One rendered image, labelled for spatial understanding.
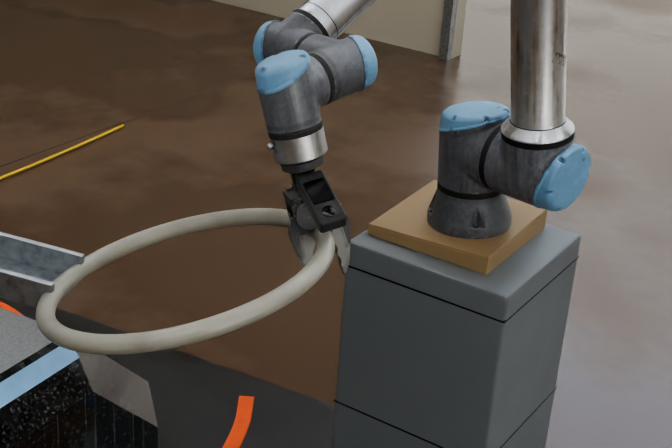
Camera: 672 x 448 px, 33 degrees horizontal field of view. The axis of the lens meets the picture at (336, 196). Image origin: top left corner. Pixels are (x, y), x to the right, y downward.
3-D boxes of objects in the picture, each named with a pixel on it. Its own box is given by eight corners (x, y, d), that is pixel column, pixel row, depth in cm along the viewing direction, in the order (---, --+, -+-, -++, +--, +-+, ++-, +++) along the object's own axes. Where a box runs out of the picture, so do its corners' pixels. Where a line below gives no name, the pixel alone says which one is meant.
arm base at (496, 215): (460, 196, 269) (462, 157, 265) (527, 219, 257) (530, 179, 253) (410, 221, 256) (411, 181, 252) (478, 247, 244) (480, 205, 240)
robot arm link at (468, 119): (467, 161, 262) (471, 89, 255) (526, 183, 251) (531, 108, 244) (422, 179, 253) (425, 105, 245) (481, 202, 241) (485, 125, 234)
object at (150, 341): (-20, 367, 169) (-27, 349, 168) (118, 234, 213) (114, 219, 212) (285, 348, 154) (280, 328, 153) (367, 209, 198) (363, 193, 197)
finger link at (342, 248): (351, 256, 196) (331, 211, 193) (361, 267, 190) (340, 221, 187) (335, 264, 195) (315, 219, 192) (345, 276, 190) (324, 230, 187)
